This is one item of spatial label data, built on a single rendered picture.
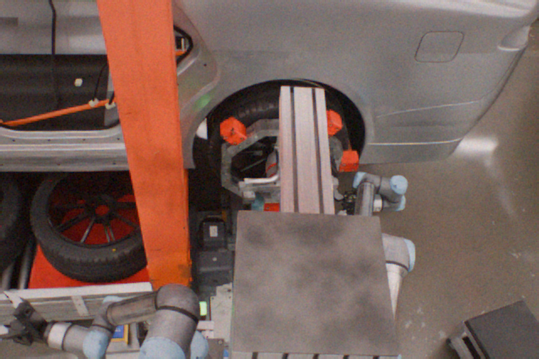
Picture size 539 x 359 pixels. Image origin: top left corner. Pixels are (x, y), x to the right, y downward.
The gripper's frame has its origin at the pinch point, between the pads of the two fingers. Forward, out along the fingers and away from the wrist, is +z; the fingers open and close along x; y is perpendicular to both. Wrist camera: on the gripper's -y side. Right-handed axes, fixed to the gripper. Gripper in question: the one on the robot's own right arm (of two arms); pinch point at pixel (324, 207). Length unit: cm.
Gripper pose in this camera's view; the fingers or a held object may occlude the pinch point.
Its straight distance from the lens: 245.6
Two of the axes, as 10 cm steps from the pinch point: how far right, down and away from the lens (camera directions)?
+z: -9.9, 0.3, -1.3
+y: 0.9, -5.9, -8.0
